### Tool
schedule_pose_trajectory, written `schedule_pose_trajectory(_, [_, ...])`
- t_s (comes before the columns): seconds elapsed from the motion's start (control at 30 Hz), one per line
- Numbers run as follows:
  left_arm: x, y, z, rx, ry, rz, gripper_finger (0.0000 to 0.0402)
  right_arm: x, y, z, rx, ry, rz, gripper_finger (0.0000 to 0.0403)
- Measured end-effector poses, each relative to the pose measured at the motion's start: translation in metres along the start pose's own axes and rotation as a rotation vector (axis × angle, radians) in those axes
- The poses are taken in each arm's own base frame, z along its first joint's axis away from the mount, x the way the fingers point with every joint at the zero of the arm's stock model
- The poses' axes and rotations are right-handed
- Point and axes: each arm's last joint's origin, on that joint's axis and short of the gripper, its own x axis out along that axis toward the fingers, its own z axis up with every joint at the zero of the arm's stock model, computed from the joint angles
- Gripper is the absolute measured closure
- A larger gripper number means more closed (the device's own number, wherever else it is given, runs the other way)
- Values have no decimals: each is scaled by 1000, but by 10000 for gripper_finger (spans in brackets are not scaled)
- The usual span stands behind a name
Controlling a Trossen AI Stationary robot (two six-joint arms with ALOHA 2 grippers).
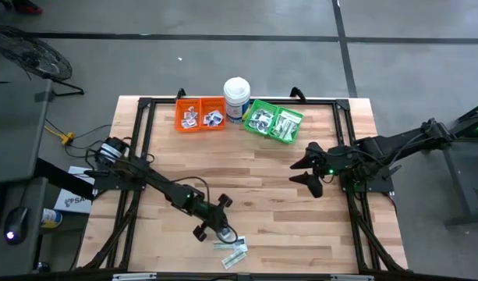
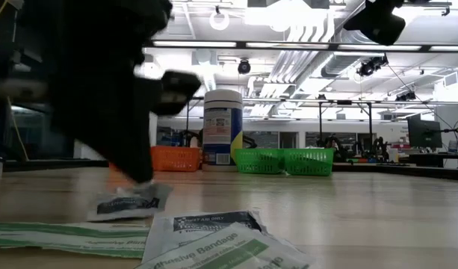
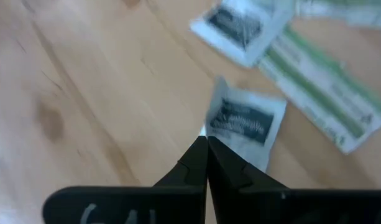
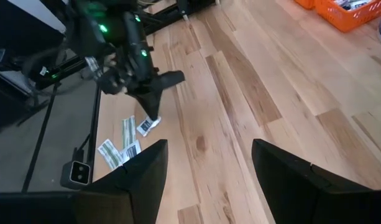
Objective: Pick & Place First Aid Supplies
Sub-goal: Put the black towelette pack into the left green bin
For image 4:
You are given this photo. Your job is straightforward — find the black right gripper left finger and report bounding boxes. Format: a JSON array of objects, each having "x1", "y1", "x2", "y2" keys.
[{"x1": 84, "y1": 139, "x2": 169, "y2": 224}]

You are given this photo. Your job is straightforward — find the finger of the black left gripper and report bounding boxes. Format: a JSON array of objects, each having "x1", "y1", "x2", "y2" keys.
[{"x1": 135, "y1": 88, "x2": 162, "y2": 121}]

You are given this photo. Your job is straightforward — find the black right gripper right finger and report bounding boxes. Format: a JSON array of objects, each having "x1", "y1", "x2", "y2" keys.
[{"x1": 251, "y1": 138, "x2": 377, "y2": 224}]

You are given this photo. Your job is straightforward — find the white antiseptic towelette packet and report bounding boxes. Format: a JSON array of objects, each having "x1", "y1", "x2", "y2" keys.
[
  {"x1": 136, "y1": 115, "x2": 162, "y2": 138},
  {"x1": 120, "y1": 139, "x2": 142, "y2": 162},
  {"x1": 334, "y1": 0, "x2": 373, "y2": 12}
]

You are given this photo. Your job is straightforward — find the orange plastic mesh basket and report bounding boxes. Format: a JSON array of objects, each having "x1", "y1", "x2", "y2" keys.
[
  {"x1": 294, "y1": 0, "x2": 315, "y2": 10},
  {"x1": 314, "y1": 0, "x2": 381, "y2": 34}
]

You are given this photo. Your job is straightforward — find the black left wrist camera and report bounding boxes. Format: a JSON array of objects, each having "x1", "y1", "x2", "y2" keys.
[{"x1": 158, "y1": 70, "x2": 186, "y2": 90}]

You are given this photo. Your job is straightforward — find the silver metal bracket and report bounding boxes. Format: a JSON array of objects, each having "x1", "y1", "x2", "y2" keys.
[{"x1": 84, "y1": 55, "x2": 103, "y2": 80}]

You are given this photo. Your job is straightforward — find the black depth camera box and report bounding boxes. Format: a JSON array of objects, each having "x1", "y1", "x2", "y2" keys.
[{"x1": 60, "y1": 160, "x2": 93, "y2": 190}]

